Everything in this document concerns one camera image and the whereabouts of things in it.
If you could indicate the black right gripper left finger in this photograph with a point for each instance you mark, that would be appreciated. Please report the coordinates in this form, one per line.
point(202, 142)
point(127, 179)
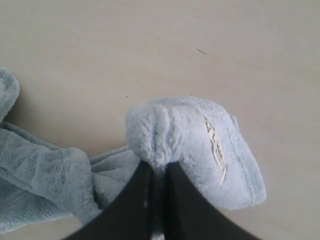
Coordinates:
point(128, 217)

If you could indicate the light blue fluffy towel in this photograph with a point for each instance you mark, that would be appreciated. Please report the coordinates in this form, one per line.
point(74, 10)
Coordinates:
point(42, 182)

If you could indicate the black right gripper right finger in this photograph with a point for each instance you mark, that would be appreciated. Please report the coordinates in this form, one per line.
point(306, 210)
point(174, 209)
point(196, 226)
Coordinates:
point(189, 216)

